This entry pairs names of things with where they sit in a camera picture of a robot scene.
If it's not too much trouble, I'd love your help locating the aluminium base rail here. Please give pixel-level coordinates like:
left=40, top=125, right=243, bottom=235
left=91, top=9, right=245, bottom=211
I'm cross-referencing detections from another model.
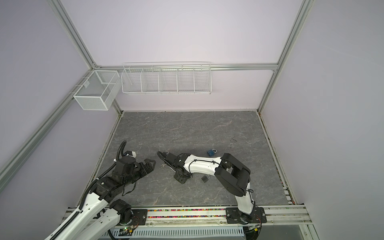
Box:
left=48, top=205, right=319, bottom=240

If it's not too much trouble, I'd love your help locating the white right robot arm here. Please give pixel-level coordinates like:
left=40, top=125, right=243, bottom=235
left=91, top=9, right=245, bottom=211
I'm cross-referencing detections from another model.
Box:
left=157, top=151, right=267, bottom=225

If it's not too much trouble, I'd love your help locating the white mesh box basket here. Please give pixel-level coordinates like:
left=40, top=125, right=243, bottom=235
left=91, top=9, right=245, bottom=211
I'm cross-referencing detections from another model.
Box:
left=74, top=70, right=122, bottom=111

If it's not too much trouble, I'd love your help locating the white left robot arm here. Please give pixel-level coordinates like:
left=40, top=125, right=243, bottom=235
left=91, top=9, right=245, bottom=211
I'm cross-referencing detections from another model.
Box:
left=47, top=141, right=156, bottom=240

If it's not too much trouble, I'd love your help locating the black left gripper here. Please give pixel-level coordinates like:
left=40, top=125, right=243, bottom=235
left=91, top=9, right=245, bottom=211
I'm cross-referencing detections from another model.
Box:
left=123, top=158, right=156, bottom=188

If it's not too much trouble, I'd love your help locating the aluminium frame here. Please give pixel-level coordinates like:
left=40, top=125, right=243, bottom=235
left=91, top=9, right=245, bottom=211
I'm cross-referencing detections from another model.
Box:
left=1, top=1, right=314, bottom=191

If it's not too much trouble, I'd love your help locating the blue padlock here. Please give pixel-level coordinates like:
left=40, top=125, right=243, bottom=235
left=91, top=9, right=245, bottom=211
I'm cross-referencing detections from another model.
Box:
left=207, top=149, right=217, bottom=157

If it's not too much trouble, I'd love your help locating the long white wire basket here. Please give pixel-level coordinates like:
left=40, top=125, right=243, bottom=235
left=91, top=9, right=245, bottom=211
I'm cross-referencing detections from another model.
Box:
left=121, top=62, right=212, bottom=95

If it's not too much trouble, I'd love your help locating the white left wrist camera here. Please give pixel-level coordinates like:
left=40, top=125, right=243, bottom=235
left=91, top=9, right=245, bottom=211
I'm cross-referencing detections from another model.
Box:
left=124, top=151, right=137, bottom=158

